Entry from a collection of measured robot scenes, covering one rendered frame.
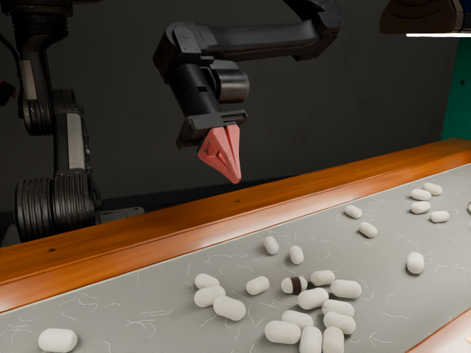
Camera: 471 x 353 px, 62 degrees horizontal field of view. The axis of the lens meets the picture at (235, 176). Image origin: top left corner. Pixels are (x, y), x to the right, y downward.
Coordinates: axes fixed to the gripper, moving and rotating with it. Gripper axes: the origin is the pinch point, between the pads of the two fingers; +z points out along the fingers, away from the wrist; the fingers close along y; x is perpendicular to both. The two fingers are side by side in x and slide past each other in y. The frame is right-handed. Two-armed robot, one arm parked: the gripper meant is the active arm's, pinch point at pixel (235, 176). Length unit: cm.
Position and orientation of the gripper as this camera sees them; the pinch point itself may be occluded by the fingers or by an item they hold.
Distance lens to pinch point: 55.5
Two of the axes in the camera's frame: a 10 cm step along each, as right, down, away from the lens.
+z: 4.2, 8.3, -3.8
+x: -3.6, 5.3, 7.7
